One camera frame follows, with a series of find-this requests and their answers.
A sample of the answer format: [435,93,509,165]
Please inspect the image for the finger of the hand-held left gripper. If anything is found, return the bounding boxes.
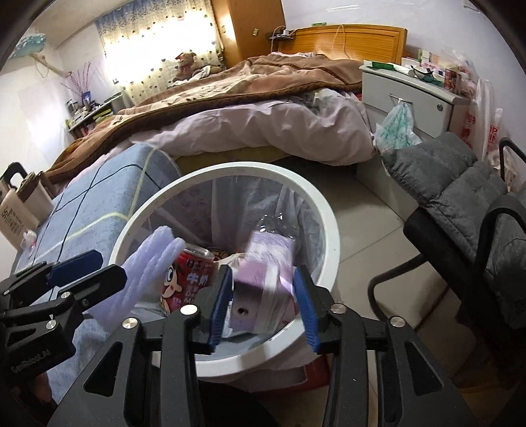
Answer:
[0,251,104,304]
[0,265,128,325]

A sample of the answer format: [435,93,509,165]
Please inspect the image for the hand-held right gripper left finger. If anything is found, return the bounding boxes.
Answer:
[45,264,236,427]

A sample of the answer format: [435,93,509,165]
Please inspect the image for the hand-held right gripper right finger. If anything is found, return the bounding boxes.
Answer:
[292,264,479,427]

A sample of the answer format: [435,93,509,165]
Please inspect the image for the purple packet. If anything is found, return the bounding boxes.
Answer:
[224,230,307,333]

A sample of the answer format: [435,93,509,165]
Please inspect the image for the white round trash bin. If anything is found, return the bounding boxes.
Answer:
[109,162,340,384]

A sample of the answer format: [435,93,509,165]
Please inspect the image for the person's left hand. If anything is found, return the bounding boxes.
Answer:
[25,370,58,415]

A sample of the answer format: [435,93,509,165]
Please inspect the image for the red cartoon drink can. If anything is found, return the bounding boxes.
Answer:
[158,245,216,317]

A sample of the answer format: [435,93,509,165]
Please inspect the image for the red plastic crate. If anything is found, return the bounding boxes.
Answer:
[288,353,333,391]

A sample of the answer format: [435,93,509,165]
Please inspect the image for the blue checked cloth cover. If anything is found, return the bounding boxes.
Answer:
[16,144,181,288]

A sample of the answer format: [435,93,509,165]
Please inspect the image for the white paper shopping bag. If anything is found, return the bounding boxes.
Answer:
[0,162,54,251]

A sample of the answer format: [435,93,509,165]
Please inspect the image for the clear plastic bottle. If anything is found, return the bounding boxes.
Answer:
[255,213,299,241]

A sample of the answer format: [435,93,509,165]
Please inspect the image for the clear plastic bin liner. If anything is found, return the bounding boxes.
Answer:
[156,174,325,288]

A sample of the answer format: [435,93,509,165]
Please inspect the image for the black metal chair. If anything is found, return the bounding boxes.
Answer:
[368,137,526,391]

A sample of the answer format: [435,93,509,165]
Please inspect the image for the cluttered desk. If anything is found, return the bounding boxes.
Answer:
[66,92,124,138]

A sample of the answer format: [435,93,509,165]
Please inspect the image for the vase of purple branches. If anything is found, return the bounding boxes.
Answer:
[61,61,101,107]

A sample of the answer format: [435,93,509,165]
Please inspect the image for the pink duvet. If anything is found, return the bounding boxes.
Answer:
[107,86,381,167]

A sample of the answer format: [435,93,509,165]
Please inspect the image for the green printed plastic bag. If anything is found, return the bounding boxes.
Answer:
[372,99,422,154]

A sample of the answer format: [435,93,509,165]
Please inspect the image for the bed with brown blanket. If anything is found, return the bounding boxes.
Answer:
[43,51,372,185]

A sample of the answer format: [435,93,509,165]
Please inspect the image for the teal fabric cover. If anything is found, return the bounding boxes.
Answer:
[12,33,47,58]

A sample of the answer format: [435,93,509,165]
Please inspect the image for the brown teddy bear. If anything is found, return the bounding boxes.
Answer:
[173,52,198,83]

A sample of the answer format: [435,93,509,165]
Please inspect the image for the patterned window curtain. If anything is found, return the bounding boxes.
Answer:
[94,0,227,111]

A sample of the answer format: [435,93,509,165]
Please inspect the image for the white nightstand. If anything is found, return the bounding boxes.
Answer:
[355,61,469,224]

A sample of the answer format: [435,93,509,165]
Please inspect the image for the white and red plastic bags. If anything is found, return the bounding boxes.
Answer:
[464,78,510,165]

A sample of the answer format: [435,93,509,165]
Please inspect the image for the pile of medicine boxes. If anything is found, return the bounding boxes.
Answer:
[364,47,479,97]

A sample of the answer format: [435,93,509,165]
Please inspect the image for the wooden bed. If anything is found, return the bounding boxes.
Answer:
[175,24,408,171]

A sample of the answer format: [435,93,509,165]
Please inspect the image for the wooden wardrobe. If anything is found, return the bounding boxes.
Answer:
[211,0,286,68]

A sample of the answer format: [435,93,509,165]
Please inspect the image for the white charging cable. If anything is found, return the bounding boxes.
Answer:
[333,24,348,56]

